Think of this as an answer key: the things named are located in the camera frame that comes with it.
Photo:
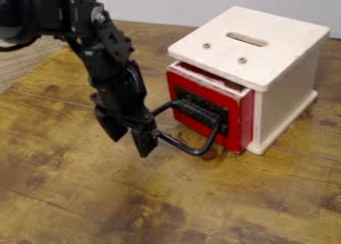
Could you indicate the black metal drawer handle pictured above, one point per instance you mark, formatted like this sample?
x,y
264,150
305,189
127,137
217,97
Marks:
x,y
201,114

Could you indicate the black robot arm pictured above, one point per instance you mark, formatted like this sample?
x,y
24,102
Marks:
x,y
81,22

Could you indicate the red wooden drawer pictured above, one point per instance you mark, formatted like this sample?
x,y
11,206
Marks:
x,y
213,97

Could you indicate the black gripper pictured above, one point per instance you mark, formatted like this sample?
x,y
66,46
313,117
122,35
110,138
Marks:
x,y
105,51

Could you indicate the white wooden drawer cabinet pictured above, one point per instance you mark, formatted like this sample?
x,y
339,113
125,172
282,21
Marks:
x,y
268,53

